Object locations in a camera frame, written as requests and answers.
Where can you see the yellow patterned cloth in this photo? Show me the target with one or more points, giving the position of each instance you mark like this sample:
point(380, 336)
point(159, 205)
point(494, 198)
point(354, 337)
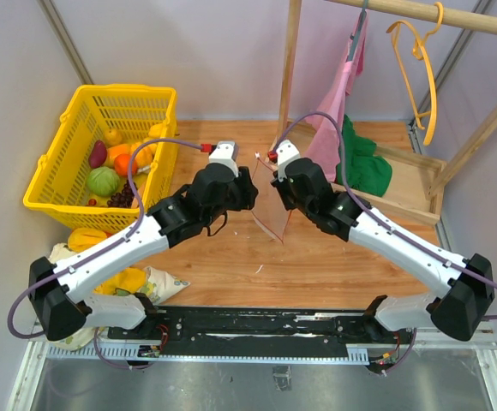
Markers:
point(159, 286)

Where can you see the orange mango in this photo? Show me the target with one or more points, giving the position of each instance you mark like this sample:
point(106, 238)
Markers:
point(114, 151)

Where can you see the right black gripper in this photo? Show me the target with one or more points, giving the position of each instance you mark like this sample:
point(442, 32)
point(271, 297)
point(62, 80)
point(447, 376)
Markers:
point(281, 185)

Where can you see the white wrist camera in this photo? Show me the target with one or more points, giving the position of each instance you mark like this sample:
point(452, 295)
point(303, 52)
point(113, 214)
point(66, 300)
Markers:
point(284, 154)
point(224, 152)

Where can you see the green cabbage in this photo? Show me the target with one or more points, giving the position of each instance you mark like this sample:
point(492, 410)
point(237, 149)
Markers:
point(103, 181)

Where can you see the yellow bell pepper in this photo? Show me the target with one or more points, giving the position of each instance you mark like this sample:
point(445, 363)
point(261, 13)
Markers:
point(144, 156)

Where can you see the purple grapes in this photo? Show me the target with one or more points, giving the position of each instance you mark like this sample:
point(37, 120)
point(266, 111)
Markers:
point(123, 198)

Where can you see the orange fruit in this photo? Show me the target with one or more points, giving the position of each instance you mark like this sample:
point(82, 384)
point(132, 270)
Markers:
point(121, 164)

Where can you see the clear zip bag orange zipper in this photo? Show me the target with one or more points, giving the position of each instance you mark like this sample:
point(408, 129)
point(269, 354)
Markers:
point(268, 212)

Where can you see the wooden clothes rack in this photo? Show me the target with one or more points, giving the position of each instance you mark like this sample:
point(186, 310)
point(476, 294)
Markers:
point(407, 184)

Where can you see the sliced mango toy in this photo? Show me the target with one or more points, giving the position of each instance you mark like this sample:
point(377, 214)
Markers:
point(83, 238)

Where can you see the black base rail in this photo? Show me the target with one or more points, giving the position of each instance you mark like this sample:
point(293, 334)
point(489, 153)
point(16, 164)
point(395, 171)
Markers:
point(266, 335)

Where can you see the green cloth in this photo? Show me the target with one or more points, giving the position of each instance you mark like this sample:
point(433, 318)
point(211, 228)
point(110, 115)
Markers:
point(365, 170)

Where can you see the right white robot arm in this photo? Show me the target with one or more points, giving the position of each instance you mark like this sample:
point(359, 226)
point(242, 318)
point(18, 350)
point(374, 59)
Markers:
point(459, 293)

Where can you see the yellow bananas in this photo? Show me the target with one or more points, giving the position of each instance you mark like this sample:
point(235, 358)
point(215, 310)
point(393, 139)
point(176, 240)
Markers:
point(153, 134)

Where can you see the yellow plastic basket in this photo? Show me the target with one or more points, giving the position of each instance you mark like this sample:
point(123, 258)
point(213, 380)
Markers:
point(59, 185)

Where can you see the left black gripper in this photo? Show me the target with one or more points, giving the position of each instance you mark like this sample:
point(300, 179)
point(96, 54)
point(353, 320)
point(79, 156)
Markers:
point(247, 191)

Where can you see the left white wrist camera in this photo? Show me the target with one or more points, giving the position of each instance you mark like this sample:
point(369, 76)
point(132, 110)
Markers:
point(224, 152)

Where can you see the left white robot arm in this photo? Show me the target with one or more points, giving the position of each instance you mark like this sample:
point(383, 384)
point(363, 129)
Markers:
point(62, 294)

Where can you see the yellow lemon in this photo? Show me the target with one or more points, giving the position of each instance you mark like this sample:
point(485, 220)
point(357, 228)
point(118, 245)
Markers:
point(113, 137)

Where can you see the brown bread roll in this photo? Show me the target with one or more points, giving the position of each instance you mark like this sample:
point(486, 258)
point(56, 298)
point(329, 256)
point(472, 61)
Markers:
point(138, 195)

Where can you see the purple sweet potato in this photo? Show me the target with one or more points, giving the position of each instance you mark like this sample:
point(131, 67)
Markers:
point(98, 155)

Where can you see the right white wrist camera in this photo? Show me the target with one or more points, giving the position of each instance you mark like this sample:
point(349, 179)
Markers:
point(284, 154)

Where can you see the grey clothes hanger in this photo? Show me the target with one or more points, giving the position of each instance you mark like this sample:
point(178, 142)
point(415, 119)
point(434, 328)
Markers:
point(357, 34)

